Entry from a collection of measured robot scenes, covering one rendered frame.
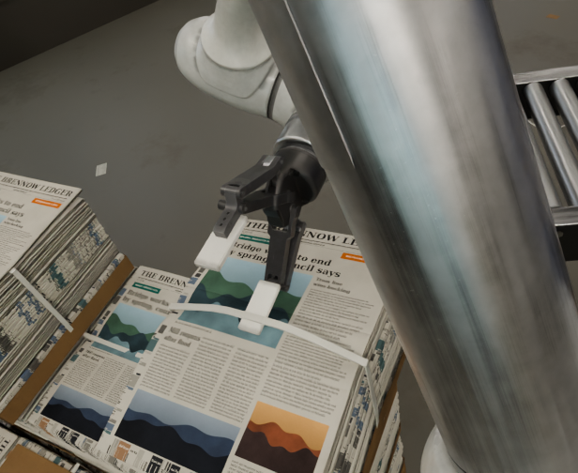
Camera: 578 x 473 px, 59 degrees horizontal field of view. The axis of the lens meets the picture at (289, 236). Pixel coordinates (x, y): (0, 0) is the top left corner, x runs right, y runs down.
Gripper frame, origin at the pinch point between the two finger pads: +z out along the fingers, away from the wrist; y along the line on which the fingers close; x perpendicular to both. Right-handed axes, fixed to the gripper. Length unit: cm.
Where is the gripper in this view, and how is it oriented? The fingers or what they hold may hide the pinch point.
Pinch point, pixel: (233, 293)
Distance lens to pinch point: 58.6
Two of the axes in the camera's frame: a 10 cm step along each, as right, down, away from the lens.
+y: 2.5, 6.0, 7.6
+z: -3.9, 7.8, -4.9
